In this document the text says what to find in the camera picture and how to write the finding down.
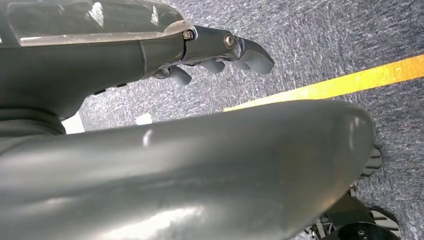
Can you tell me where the yellow floor tape strip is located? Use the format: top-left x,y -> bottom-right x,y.
223,53 -> 424,113

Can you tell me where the white floor patch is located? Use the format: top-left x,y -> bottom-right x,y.
61,111 -> 86,135
135,112 -> 154,126

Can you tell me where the ribbed grey left arm sleeve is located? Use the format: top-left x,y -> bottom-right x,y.
0,108 -> 67,155

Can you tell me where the black robot foot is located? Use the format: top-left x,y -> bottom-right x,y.
303,145 -> 402,240

